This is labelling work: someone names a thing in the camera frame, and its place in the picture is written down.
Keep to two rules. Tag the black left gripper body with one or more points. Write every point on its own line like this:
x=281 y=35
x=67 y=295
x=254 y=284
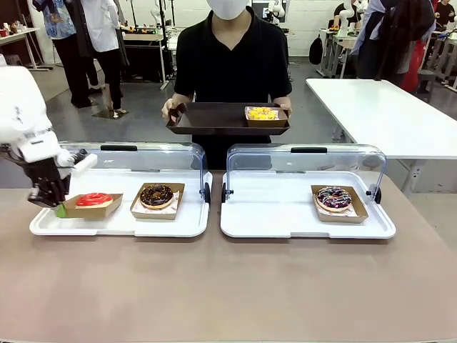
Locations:
x=44 y=173

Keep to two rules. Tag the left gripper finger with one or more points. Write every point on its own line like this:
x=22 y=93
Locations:
x=61 y=211
x=41 y=196

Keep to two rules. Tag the red glazed donut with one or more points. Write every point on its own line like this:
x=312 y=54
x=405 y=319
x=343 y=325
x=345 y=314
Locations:
x=89 y=212
x=84 y=201

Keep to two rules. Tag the dark brown serving tray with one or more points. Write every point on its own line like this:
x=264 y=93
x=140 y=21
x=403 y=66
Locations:
x=214 y=118

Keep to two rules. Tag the yellow sprinkled donut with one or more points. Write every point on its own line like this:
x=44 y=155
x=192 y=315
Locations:
x=262 y=113

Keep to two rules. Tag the person's right forearm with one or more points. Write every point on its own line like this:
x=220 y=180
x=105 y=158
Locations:
x=184 y=98

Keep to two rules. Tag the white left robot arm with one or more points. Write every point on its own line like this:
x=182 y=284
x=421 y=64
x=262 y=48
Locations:
x=21 y=114

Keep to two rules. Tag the person's left forearm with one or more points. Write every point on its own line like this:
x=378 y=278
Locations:
x=280 y=99

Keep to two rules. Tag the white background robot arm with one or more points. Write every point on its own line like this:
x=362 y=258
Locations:
x=348 y=16

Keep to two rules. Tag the chocolate donut with nuts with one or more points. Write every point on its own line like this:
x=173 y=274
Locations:
x=148 y=200

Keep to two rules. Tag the chocolate donut in paper tray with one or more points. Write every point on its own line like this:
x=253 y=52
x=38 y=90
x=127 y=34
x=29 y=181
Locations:
x=157 y=215

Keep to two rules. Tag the person in blue patterned shirt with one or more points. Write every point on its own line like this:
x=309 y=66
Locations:
x=60 y=35

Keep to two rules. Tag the person in white shirt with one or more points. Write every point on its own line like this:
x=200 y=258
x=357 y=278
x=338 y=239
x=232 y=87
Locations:
x=105 y=32

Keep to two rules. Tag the person in black shirt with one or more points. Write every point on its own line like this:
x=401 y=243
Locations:
x=232 y=64

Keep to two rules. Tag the chocolate donut colourful sprinkles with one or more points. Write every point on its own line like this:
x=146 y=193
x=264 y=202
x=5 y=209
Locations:
x=326 y=203

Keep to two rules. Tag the person in dark coat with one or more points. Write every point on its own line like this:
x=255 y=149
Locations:
x=389 y=39

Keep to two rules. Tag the person in red apron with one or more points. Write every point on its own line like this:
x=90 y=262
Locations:
x=416 y=64

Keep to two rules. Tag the person's right hand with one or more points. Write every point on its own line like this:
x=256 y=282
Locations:
x=171 y=109

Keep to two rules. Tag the person's left hand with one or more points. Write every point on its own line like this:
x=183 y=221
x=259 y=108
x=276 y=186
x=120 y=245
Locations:
x=287 y=107

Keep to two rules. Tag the white plastic display tray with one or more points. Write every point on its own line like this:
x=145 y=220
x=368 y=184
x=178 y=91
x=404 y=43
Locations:
x=118 y=227
x=271 y=221

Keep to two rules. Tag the clear hinged tray lid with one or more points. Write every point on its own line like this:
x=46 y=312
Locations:
x=271 y=159
x=160 y=157

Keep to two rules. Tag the grey background work table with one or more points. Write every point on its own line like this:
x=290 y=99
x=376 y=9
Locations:
x=18 y=34

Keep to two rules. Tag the black lid hinge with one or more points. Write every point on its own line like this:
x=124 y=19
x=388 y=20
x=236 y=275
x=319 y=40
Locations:
x=376 y=194
x=225 y=194
x=207 y=191

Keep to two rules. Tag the white face mask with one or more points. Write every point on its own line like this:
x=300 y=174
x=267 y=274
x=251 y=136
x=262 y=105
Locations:
x=228 y=8

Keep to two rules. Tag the black backpack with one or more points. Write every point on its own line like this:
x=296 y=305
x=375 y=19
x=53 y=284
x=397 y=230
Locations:
x=315 y=50

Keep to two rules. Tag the white rectangular table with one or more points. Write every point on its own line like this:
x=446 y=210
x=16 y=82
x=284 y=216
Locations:
x=385 y=114

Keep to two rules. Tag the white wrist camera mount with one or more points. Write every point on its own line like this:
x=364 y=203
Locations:
x=84 y=162

